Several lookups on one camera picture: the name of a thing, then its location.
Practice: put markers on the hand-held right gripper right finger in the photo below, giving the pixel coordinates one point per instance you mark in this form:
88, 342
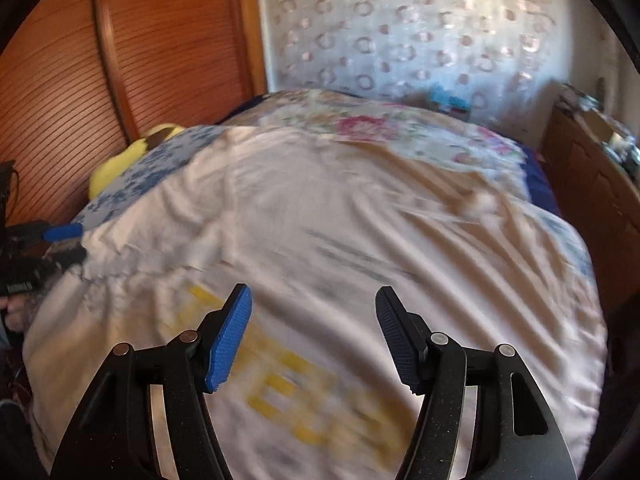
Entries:
397, 340

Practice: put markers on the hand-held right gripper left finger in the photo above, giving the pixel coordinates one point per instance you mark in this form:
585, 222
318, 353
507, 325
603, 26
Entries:
227, 340

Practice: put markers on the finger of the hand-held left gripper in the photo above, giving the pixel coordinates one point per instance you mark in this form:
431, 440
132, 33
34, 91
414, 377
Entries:
67, 256
62, 232

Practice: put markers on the cream t-shirt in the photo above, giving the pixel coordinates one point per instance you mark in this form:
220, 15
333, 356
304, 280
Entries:
320, 240

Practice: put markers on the blue floral bedspread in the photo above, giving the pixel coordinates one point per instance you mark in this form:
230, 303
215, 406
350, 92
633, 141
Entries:
135, 180

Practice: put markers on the yellow plush toy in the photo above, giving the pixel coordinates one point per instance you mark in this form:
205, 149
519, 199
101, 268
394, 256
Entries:
120, 162

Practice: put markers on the wooden slatted wardrobe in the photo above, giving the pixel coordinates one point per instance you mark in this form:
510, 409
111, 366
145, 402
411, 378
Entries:
125, 60

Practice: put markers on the dark blue bed sheet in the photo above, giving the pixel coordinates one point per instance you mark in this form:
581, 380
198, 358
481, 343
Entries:
540, 180

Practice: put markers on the blue box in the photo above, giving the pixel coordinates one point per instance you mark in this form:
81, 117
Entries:
448, 99

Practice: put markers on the wooden dresser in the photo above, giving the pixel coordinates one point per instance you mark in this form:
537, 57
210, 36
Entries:
590, 185

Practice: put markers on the white circle-patterned curtain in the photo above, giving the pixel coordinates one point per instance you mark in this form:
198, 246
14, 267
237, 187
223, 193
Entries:
425, 25

